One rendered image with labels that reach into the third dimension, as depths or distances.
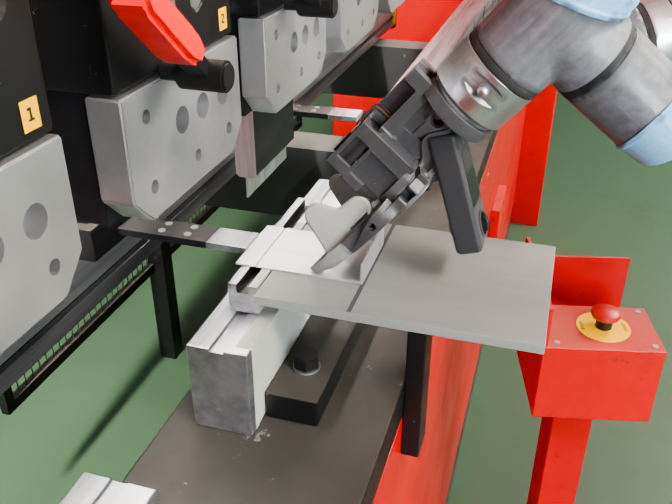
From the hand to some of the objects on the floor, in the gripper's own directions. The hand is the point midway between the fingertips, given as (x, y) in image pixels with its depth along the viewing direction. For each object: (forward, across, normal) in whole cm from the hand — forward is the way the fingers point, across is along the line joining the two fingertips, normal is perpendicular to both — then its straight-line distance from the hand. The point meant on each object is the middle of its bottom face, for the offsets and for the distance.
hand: (336, 252), depth 75 cm
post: (+129, -98, +4) cm, 162 cm away
